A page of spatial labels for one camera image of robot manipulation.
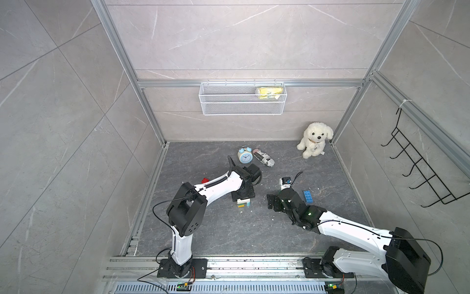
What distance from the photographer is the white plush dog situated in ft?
3.35

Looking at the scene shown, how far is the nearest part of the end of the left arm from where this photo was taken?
0.66m

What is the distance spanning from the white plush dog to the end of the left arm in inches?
18.5
